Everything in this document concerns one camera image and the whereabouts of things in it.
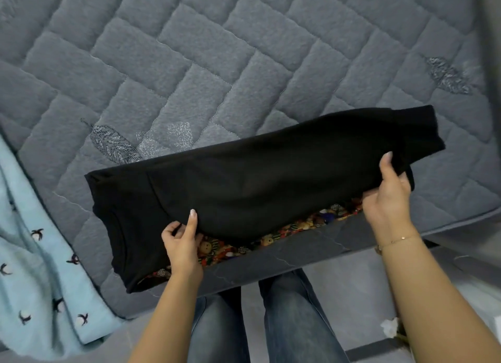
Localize person's right hand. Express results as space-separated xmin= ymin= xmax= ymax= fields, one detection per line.
xmin=362 ymin=151 xmax=416 ymax=244

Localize person's left hand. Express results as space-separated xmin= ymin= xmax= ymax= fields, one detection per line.
xmin=161 ymin=209 xmax=204 ymax=282

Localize black garment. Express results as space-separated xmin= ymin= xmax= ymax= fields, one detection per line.
xmin=85 ymin=105 xmax=446 ymax=294

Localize person's left forearm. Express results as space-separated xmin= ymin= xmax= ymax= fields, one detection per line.
xmin=128 ymin=272 xmax=204 ymax=363

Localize person's right forearm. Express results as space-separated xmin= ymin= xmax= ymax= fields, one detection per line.
xmin=376 ymin=230 xmax=501 ymax=363

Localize colourful patterned cloth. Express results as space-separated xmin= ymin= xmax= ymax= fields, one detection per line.
xmin=137 ymin=200 xmax=365 ymax=291

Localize blue denim jeans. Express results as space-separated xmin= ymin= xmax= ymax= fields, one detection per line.
xmin=188 ymin=269 xmax=350 ymax=363

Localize white crumpled tissue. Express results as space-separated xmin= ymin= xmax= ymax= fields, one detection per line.
xmin=380 ymin=318 xmax=400 ymax=339

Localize light blue bird-print garment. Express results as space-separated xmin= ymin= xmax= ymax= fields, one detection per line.
xmin=0 ymin=133 xmax=126 ymax=361

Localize grey quilted mattress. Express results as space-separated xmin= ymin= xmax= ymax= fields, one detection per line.
xmin=0 ymin=0 xmax=501 ymax=320

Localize thin gold bracelet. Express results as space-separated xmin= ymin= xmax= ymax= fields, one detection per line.
xmin=375 ymin=233 xmax=422 ymax=254

